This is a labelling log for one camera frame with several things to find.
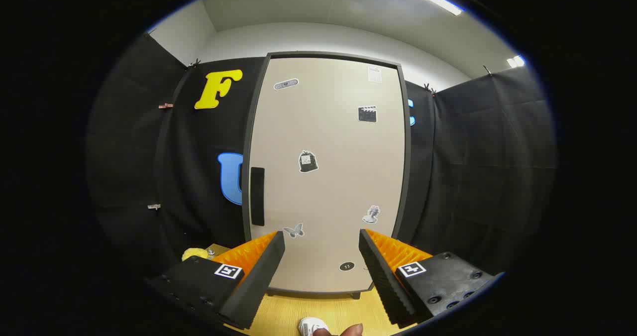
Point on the grey shoe cabinet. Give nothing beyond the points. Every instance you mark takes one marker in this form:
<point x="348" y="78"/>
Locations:
<point x="408" y="152"/>

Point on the white shoe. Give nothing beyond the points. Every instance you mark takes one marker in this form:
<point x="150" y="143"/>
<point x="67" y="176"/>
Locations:
<point x="309" y="324"/>

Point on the yellow plush toy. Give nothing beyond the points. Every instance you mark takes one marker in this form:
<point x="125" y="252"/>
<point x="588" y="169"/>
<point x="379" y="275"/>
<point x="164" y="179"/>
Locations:
<point x="194" y="254"/>

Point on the black backdrop cloth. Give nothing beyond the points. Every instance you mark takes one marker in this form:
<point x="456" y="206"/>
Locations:
<point x="473" y="167"/>

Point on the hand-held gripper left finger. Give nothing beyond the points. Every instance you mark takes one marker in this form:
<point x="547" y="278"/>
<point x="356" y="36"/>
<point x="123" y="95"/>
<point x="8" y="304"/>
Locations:
<point x="259" y="281"/>

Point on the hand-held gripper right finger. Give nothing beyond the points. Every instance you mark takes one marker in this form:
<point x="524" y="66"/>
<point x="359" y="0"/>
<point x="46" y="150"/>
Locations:
<point x="383" y="281"/>

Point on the small ceiling light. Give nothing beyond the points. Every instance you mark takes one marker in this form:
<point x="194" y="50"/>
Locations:
<point x="516" y="61"/>

